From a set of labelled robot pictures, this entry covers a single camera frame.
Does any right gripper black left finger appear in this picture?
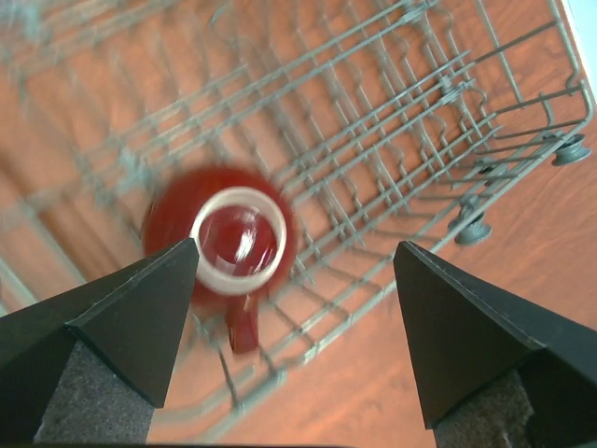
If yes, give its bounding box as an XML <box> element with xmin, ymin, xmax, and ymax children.
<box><xmin>1</xmin><ymin>239</ymin><xmax>199</xmax><ymax>443</ymax></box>

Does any grey wire dish rack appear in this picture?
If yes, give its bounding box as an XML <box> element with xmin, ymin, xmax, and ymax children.
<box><xmin>1</xmin><ymin>1</ymin><xmax>594</xmax><ymax>441</ymax></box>

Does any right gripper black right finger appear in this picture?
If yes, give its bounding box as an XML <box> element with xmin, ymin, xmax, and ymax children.
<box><xmin>394</xmin><ymin>241</ymin><xmax>596</xmax><ymax>447</ymax></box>

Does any dark red round mug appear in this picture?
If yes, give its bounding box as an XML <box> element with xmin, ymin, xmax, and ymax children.
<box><xmin>142</xmin><ymin>164</ymin><xmax>299</xmax><ymax>355</ymax></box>

